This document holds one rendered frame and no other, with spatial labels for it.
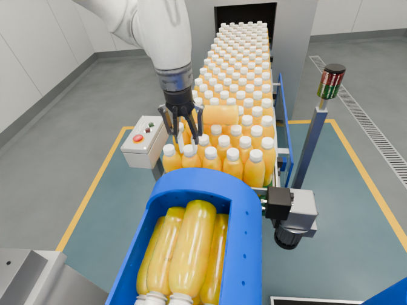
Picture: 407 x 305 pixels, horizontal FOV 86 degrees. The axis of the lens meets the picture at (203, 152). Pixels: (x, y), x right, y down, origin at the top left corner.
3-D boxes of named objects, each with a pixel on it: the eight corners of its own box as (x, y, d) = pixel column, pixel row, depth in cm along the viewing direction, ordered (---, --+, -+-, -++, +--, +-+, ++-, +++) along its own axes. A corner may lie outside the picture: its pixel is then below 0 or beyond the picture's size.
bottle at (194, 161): (204, 178, 88) (199, 143, 75) (205, 192, 83) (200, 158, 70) (186, 179, 88) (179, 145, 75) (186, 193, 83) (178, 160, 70)
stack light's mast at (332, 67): (314, 113, 80) (326, 71, 69) (311, 104, 84) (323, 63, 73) (332, 114, 79) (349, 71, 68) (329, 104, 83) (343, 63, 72)
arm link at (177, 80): (186, 70, 48) (189, 94, 52) (194, 55, 55) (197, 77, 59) (148, 71, 50) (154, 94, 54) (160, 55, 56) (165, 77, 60)
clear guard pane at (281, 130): (274, 224, 118) (291, 163, 84) (270, 133, 172) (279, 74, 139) (275, 224, 117) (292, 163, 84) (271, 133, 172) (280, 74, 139)
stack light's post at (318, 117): (276, 241, 156) (317, 112, 80) (275, 236, 159) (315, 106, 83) (281, 242, 155) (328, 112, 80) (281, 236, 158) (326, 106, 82)
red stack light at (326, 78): (322, 85, 72) (325, 74, 69) (318, 77, 77) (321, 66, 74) (343, 86, 71) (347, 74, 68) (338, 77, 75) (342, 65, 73)
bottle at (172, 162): (171, 177, 90) (161, 144, 77) (188, 177, 89) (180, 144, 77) (168, 191, 85) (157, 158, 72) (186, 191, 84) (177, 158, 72)
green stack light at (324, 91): (318, 98, 76) (322, 86, 72) (315, 90, 80) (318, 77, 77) (338, 99, 74) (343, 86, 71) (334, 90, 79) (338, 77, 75)
